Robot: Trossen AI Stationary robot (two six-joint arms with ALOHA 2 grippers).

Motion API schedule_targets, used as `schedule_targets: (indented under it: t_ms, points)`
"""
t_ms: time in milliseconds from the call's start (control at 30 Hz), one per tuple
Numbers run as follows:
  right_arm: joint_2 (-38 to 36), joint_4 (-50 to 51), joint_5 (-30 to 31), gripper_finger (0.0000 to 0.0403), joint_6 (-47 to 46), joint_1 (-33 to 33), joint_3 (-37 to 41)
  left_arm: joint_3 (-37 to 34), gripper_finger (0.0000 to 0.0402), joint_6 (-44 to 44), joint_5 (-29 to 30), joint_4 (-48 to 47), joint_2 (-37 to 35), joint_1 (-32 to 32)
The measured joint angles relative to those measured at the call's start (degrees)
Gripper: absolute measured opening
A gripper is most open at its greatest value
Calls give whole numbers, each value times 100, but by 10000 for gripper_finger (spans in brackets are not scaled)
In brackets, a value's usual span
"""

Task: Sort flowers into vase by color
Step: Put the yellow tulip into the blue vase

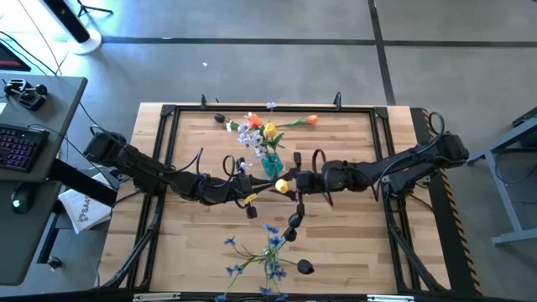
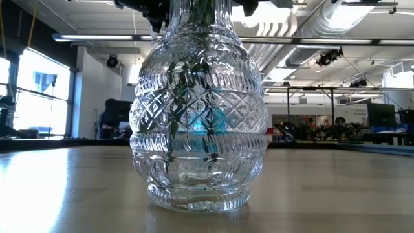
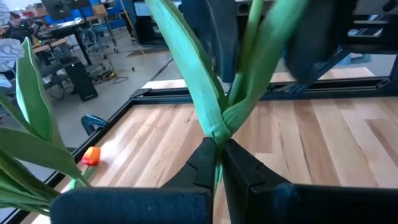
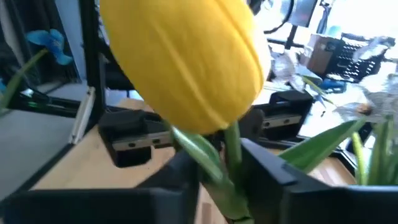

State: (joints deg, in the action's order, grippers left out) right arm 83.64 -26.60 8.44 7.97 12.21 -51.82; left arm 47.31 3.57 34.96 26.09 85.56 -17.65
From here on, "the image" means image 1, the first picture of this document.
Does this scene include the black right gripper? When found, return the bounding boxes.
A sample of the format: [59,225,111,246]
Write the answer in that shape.
[281,152,323,217]

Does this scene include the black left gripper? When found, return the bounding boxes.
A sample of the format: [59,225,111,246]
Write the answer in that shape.
[226,157,278,220]

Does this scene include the blue glass vase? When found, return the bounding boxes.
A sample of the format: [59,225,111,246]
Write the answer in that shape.
[260,153,285,180]

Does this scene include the white artificial flower spray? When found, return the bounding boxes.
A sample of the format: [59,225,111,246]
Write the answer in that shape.
[237,101,279,172]

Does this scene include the blue artificial flower spray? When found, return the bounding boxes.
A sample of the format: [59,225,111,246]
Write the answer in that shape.
[213,223,291,302]

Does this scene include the white printed bag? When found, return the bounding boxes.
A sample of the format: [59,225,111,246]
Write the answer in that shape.
[57,170,117,235]

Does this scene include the black desk support beam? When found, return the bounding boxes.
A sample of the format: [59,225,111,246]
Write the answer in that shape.
[48,158,119,207]

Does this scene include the black computer mouse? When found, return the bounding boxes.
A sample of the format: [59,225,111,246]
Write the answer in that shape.
[10,183,38,216]

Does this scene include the grey desk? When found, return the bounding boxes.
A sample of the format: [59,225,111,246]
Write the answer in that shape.
[0,73,89,287]

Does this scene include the black backlit keyboard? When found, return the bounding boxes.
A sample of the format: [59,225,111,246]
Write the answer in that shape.
[0,123,51,174]

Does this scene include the black clamp device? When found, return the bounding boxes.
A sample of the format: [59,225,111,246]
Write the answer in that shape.
[3,77,50,112]

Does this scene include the black red-trimmed panel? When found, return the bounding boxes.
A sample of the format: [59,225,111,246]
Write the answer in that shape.
[0,40,33,73]

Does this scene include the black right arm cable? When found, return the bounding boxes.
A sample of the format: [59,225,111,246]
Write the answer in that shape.
[310,148,336,207]

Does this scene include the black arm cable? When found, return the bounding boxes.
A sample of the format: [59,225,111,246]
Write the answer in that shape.
[165,146,237,180]
[310,148,336,207]

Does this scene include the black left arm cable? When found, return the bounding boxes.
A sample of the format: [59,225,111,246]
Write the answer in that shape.
[165,146,237,180]

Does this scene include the black aluminium table frame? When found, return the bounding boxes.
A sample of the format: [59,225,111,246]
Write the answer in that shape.
[98,91,483,301]

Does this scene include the silver metal bracket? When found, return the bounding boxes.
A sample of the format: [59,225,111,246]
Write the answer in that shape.
[367,294,415,302]
[132,292,182,302]

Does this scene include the black hazard-striped side rail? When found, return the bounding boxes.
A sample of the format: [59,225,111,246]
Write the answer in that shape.
[409,107,483,295]

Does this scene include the grey metal stand frame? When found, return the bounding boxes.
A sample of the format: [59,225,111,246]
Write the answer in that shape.
[461,107,537,247]

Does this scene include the white pedestal with black column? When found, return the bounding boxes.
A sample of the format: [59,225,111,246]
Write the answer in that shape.
[41,0,104,56]

